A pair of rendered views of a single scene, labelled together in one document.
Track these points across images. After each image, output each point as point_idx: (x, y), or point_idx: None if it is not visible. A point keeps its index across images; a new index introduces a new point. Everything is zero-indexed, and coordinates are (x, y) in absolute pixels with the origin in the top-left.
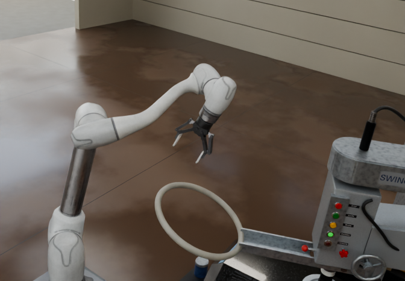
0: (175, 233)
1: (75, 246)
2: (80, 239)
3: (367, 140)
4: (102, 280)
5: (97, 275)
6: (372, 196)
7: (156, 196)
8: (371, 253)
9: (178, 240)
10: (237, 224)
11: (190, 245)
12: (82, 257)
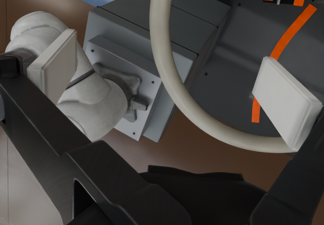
0: (244, 140)
1: (87, 137)
2: (84, 118)
3: None
4: (150, 73)
5: (139, 36)
6: None
7: (154, 56)
8: None
9: (256, 151)
10: None
11: (288, 147)
12: (108, 119)
